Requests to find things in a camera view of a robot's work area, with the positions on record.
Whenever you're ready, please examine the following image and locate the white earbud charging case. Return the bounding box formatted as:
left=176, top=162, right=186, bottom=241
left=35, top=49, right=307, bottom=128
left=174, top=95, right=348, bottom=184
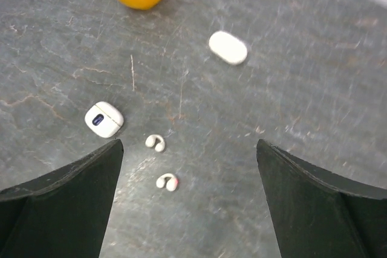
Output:
left=84, top=102, right=124, bottom=138

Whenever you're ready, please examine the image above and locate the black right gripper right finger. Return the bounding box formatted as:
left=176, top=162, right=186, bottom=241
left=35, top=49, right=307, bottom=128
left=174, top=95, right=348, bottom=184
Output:
left=256, top=139, right=386, bottom=257

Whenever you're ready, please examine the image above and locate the white oval case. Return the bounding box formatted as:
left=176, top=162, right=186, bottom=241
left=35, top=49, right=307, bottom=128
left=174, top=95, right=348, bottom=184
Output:
left=208, top=31, right=248, bottom=65

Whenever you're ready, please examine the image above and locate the white clip earbud left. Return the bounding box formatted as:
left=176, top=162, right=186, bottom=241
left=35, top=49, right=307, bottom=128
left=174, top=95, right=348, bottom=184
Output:
left=145, top=134, right=166, bottom=152

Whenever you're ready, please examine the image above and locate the white clip earbud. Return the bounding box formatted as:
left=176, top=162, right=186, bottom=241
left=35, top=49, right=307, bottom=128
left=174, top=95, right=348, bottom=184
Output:
left=156, top=173, right=179, bottom=192
left=145, top=134, right=166, bottom=152

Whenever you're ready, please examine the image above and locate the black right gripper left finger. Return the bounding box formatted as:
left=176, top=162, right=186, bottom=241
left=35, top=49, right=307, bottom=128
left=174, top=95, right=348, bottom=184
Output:
left=1, top=139, right=124, bottom=257

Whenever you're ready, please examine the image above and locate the white clip earbud right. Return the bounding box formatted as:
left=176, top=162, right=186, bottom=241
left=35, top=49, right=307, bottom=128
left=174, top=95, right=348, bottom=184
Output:
left=156, top=173, right=179, bottom=192

